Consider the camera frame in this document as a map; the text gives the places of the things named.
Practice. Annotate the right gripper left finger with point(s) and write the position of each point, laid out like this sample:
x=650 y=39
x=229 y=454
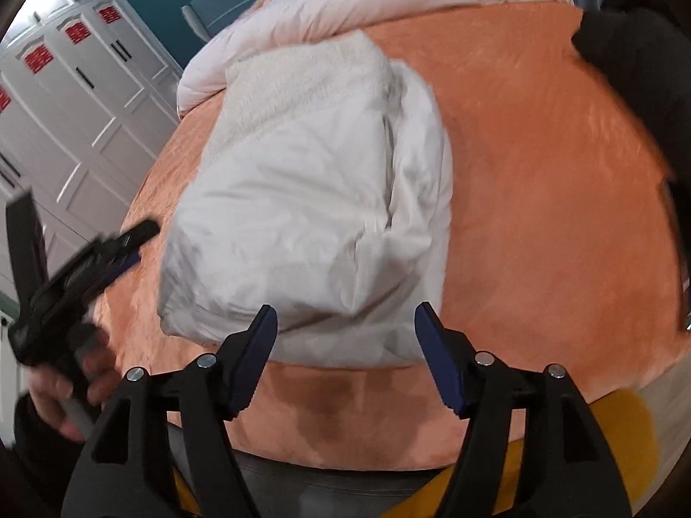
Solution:
x=172 y=425

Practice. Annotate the white padded jacket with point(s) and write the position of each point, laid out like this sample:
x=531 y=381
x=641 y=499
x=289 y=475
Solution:
x=324 y=191

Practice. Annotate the person's left hand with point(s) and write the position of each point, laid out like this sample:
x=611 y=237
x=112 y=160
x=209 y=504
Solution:
x=48 y=388

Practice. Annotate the orange velvet bed cover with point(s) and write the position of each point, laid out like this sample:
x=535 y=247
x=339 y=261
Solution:
x=560 y=244

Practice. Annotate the white panelled wardrobe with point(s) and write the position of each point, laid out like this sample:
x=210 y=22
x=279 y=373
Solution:
x=88 y=102

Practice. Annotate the black garment on bed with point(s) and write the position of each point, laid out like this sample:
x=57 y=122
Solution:
x=640 y=48

